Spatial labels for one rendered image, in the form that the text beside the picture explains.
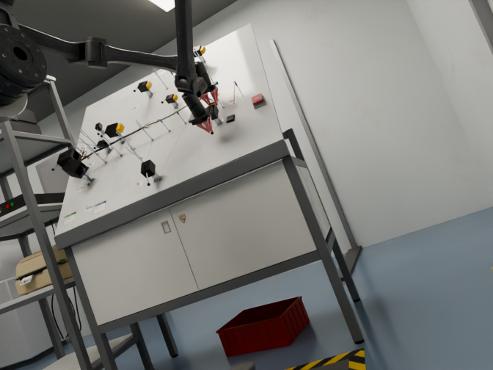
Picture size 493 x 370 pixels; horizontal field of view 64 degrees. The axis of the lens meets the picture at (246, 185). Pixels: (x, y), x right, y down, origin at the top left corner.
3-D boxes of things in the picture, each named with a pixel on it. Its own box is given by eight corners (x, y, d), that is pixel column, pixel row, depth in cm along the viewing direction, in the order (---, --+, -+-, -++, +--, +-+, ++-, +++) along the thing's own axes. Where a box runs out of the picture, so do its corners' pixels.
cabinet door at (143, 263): (198, 291, 173) (167, 206, 176) (97, 326, 186) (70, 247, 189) (199, 289, 175) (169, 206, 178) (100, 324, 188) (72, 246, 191)
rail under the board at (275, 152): (289, 154, 158) (283, 139, 159) (57, 250, 186) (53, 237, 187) (290, 155, 164) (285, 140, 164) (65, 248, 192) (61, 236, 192)
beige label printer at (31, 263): (53, 284, 191) (40, 246, 193) (17, 298, 195) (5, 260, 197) (89, 271, 221) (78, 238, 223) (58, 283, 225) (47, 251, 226)
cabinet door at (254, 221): (316, 249, 159) (281, 159, 162) (198, 291, 172) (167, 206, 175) (317, 249, 162) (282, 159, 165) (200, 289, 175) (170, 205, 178)
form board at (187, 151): (57, 238, 189) (54, 236, 188) (88, 109, 257) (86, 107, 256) (285, 141, 161) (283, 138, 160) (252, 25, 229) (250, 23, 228)
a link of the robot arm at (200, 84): (172, 79, 156) (191, 84, 153) (187, 63, 162) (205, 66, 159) (180, 103, 165) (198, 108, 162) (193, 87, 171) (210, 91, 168)
